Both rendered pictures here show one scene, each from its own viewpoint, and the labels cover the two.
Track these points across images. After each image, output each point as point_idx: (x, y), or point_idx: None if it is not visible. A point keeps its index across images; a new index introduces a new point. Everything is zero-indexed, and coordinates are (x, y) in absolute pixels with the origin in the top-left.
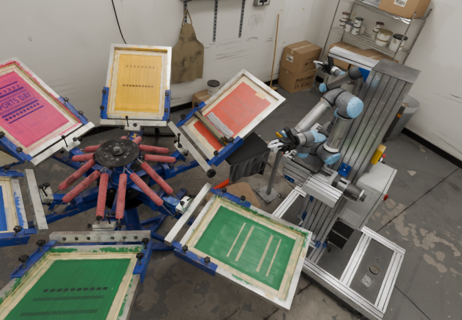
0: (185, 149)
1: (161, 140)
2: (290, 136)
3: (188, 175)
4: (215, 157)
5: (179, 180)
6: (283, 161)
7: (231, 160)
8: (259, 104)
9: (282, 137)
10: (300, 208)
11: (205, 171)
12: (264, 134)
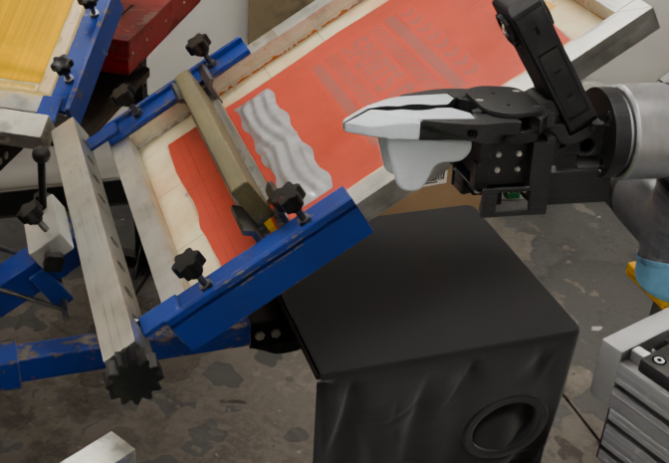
0: (60, 238)
1: (154, 286)
2: (544, 68)
3: (215, 445)
4: (191, 293)
5: (162, 461)
6: (604, 381)
7: (329, 354)
8: (506, 46)
9: (492, 87)
10: None
11: (102, 355)
12: (621, 327)
